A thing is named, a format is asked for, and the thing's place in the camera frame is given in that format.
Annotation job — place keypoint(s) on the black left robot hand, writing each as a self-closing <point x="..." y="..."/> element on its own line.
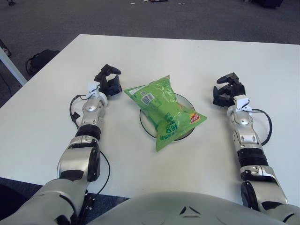
<point x="110" y="86"/>

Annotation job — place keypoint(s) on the black floor equipment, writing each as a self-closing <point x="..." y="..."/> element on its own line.
<point x="267" y="2"/>

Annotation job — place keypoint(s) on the green snack bag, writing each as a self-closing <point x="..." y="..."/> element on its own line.
<point x="161" y="110"/>

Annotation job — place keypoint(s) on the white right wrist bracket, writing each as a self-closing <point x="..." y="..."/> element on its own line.
<point x="242" y="103"/>

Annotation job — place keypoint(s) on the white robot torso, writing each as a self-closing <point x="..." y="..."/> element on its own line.
<point x="164" y="211"/>

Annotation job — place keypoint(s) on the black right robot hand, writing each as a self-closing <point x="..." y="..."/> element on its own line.
<point x="237" y="90"/>

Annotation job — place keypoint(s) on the white table leg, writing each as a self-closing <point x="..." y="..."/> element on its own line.
<point x="12" y="69"/>

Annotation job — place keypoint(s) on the black backpack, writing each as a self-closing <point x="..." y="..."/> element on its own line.
<point x="42" y="58"/>

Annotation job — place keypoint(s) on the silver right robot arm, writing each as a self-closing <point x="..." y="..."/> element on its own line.
<point x="246" y="138"/>

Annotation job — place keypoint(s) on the white plate with black rim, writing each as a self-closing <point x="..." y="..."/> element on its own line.
<point x="146" y="124"/>

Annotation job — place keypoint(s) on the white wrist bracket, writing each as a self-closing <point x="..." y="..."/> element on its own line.
<point x="242" y="103"/>
<point x="92" y="86"/>

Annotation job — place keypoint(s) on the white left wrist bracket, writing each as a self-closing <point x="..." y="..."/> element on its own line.
<point x="92" y="86"/>

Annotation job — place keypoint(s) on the dark wheeled floor object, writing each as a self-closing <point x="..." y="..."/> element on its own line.
<point x="4" y="48"/>

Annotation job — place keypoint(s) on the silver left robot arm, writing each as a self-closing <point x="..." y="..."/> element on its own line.
<point x="91" y="117"/>

